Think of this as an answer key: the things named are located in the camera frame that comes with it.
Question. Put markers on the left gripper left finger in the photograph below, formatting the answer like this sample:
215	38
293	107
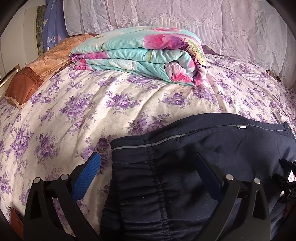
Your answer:
41	220

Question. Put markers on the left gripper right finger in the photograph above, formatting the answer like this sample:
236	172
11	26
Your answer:
242	211

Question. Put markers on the navy blue sweatpants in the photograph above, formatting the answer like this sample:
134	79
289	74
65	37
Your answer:
155	191

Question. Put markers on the brown leather wallet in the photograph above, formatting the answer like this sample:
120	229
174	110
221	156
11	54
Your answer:
17	222

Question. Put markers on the purple floral bedspread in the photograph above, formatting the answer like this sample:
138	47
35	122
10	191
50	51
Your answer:
79	112

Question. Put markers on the brown leather pillow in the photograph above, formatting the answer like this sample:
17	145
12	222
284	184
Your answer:
30	78

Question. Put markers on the white lace headboard cover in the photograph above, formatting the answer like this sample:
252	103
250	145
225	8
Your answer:
251	30

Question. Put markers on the folded teal pink floral quilt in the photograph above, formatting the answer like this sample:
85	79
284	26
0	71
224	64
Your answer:
170	54

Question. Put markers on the blue patterned curtain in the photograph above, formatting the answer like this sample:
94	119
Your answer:
54	29

